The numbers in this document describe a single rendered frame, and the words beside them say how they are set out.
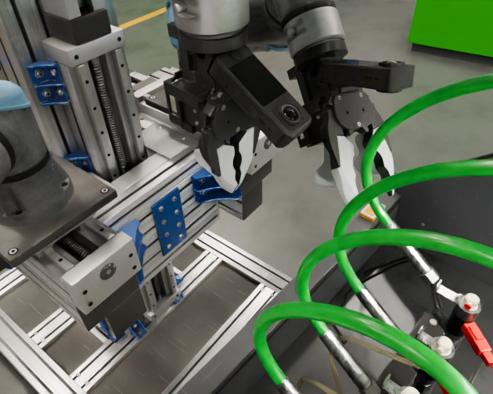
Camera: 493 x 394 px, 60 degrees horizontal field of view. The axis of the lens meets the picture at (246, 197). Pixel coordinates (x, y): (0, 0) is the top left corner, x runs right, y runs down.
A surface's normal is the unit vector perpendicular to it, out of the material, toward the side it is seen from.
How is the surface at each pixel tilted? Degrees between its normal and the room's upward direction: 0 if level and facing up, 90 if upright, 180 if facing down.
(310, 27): 52
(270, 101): 33
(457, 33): 90
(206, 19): 90
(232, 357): 0
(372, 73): 80
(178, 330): 0
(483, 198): 90
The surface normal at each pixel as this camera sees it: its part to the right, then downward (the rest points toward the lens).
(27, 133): 0.99, 0.08
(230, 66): 0.39, -0.40
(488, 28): -0.50, 0.59
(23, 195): 0.36, 0.36
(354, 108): 0.52, -0.17
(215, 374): -0.03, -0.74
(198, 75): -0.68, 0.51
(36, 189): 0.67, 0.21
